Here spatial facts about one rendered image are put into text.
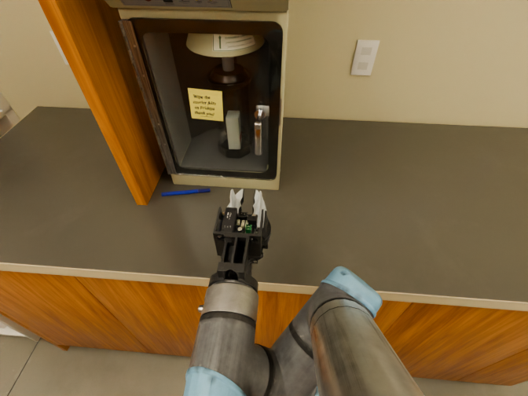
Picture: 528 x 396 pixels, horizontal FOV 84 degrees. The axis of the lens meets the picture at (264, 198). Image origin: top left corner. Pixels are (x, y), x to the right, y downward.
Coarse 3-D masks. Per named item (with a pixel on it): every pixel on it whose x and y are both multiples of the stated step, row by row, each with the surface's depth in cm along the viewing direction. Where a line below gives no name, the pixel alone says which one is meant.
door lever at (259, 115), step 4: (256, 112) 67; (260, 112) 67; (264, 112) 67; (256, 116) 68; (260, 116) 66; (264, 116) 67; (256, 120) 64; (260, 120) 65; (256, 124) 64; (260, 124) 64; (256, 128) 64; (260, 128) 64; (256, 132) 65; (260, 132) 65; (256, 136) 66; (260, 136) 66; (256, 140) 67; (260, 140) 67; (256, 144) 67; (260, 144) 67; (256, 148) 68; (260, 148) 68; (256, 152) 69; (260, 152) 69
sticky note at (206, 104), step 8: (192, 88) 64; (192, 96) 65; (200, 96) 65; (208, 96) 65; (216, 96) 65; (192, 104) 67; (200, 104) 67; (208, 104) 67; (216, 104) 66; (192, 112) 69; (200, 112) 68; (208, 112) 68; (216, 112) 68; (216, 120) 70
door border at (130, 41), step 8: (128, 24) 56; (128, 32) 57; (128, 40) 58; (136, 40) 58; (128, 48) 58; (136, 48) 59; (136, 56) 60; (136, 64) 61; (144, 64) 61; (136, 72) 62; (144, 72) 62; (144, 80) 64; (144, 88) 65; (144, 96) 66; (152, 96) 66; (152, 104) 68; (152, 112) 69; (160, 120) 71; (160, 128) 73; (160, 136) 74; (168, 152) 78; (168, 160) 80
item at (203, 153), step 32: (160, 32) 56; (192, 32) 56; (224, 32) 55; (256, 32) 55; (160, 64) 61; (192, 64) 60; (224, 64) 60; (256, 64) 59; (160, 96) 66; (224, 96) 65; (256, 96) 64; (192, 128) 72; (224, 128) 71; (192, 160) 80; (224, 160) 79; (256, 160) 78
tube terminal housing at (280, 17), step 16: (128, 16) 56; (144, 16) 55; (160, 16) 55; (176, 16) 55; (192, 16) 55; (208, 16) 55; (224, 16) 54; (240, 16) 54; (256, 16) 54; (272, 16) 54; (176, 176) 86; (192, 176) 86
